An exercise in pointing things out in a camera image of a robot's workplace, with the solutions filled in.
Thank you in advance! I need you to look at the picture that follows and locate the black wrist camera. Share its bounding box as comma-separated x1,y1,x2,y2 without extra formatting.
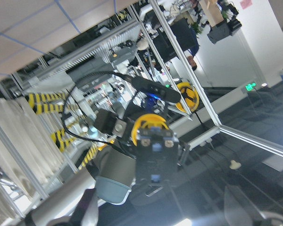
130,76,181,104

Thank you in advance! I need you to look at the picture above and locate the yellow push button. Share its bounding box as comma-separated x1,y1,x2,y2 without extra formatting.
131,113,179,186

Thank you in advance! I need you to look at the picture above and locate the yellow cable reel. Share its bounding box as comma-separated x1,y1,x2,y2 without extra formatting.
176,82,200,112

